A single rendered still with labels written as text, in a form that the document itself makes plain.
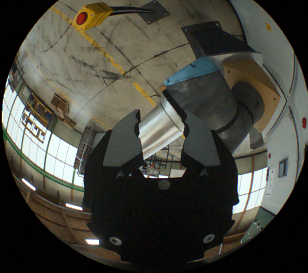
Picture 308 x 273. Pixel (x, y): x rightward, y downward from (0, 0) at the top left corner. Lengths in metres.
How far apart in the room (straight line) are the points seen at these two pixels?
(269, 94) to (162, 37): 1.06
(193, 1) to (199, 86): 1.06
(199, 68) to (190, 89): 0.05
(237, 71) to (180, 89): 0.26
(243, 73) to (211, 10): 0.91
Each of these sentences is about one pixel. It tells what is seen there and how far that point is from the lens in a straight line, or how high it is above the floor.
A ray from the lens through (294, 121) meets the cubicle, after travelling 0.88.
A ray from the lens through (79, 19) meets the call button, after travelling 0.35.
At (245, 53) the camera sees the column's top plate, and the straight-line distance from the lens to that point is 0.49.
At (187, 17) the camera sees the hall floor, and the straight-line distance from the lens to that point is 1.15.
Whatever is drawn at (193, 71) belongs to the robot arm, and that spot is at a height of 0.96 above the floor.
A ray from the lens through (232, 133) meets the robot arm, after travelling 0.30.
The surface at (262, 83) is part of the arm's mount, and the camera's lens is 0.39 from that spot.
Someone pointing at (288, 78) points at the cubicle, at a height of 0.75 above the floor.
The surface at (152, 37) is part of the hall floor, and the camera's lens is 1.20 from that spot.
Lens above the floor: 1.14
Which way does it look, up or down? 29 degrees down
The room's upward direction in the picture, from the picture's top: 168 degrees counter-clockwise
